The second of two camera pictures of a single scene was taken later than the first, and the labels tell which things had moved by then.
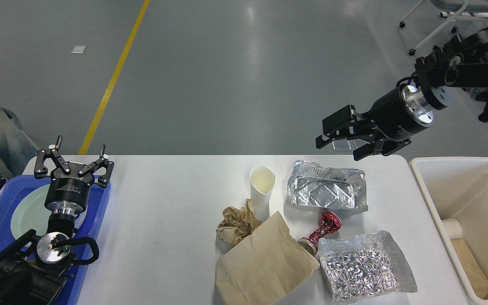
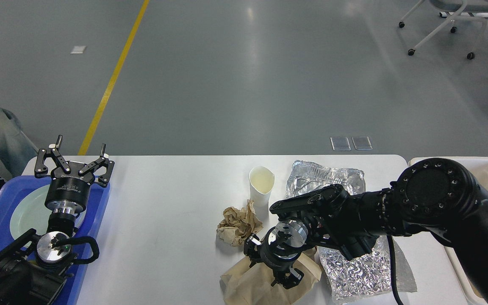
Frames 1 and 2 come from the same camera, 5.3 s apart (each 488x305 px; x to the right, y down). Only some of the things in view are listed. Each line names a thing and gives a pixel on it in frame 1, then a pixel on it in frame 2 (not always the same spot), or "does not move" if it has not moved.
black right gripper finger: x=345 y=123 → x=253 y=248
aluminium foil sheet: x=363 y=267 does not move
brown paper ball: x=237 y=223 does not move
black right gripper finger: x=384 y=146 → x=289 y=279
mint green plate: x=31 y=213 does not move
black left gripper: x=68 y=193 does not move
